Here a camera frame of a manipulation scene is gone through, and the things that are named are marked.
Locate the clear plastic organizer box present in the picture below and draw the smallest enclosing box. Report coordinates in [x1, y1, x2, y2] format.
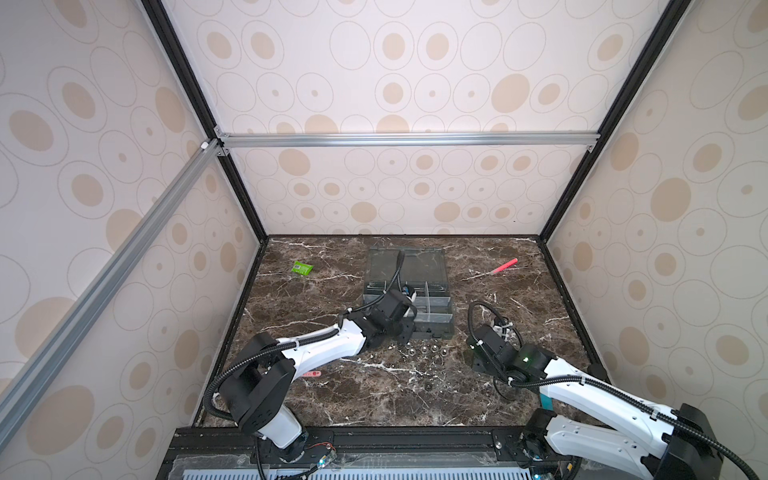
[363, 247, 455, 340]

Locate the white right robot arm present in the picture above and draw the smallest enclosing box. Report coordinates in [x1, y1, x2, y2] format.
[468, 325, 725, 479]

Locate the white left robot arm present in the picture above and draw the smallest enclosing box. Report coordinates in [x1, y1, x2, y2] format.
[203, 289, 418, 453]

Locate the green snack packet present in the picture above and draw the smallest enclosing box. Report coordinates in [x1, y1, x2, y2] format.
[291, 261, 313, 276]

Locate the teal tool handle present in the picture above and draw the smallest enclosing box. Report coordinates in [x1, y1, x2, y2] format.
[539, 394, 554, 411]

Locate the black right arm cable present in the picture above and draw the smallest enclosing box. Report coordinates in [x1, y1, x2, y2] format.
[466, 299, 760, 480]

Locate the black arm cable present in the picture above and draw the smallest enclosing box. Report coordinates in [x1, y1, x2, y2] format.
[466, 299, 760, 480]
[202, 250, 406, 424]

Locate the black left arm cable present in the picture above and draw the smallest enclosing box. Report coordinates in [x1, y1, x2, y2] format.
[202, 250, 406, 424]

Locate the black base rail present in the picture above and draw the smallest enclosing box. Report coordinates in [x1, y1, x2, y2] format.
[157, 427, 581, 479]

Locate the silver aluminium frame bar back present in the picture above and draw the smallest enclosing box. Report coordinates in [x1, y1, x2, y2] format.
[220, 131, 600, 149]

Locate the silver aluminium frame bar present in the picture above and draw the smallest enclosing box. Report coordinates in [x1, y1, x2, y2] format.
[0, 139, 224, 448]
[220, 131, 600, 149]

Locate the silver aluminium frame bar left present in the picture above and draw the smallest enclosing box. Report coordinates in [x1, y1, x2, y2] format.
[0, 139, 224, 448]

